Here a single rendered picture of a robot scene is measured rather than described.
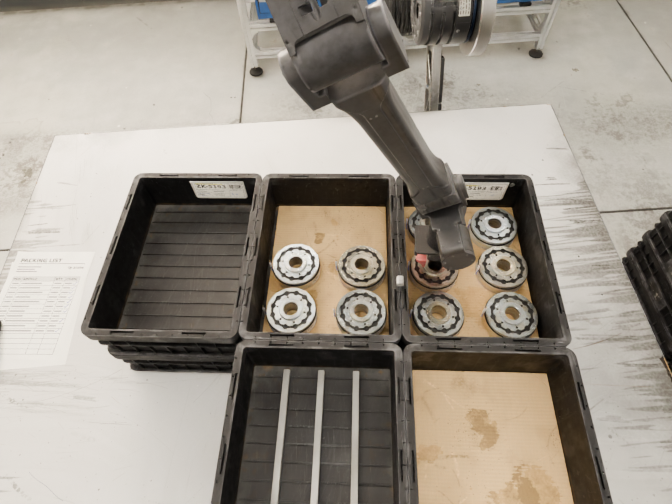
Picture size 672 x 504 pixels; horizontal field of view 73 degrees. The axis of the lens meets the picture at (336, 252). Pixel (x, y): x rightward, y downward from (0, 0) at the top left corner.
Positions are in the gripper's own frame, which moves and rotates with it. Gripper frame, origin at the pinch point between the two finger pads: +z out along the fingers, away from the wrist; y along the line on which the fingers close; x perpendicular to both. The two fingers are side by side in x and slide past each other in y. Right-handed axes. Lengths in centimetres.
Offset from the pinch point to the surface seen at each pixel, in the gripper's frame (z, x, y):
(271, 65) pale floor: 87, 183, -82
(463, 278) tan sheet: 4.3, -0.9, 6.6
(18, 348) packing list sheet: 16, -21, -96
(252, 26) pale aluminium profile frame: 58, 175, -86
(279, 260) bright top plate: 0.9, -1.0, -33.6
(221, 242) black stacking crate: 3.8, 4.6, -48.7
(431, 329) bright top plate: 1.2, -14.5, -0.8
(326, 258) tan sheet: 3.9, 2.0, -23.7
